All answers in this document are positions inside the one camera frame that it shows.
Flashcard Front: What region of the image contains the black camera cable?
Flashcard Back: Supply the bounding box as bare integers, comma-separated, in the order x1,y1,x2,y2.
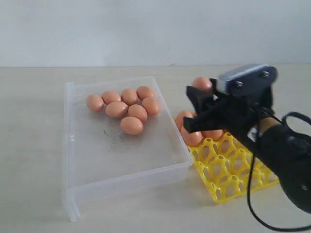
246,111,311,231

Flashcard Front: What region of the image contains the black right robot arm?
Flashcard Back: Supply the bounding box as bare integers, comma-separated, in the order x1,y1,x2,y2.
184,86,311,213

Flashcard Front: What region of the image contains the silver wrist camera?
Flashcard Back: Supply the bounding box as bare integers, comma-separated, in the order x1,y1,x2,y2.
216,64,278,97

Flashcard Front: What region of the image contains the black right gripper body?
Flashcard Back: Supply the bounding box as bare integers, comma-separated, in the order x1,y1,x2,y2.
214,92,274,146

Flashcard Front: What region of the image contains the clear plastic tray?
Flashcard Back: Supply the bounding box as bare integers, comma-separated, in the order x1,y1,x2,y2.
62,76,193,222

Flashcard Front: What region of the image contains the yellow plastic egg tray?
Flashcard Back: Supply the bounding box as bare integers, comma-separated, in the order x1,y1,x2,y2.
173,111,280,204

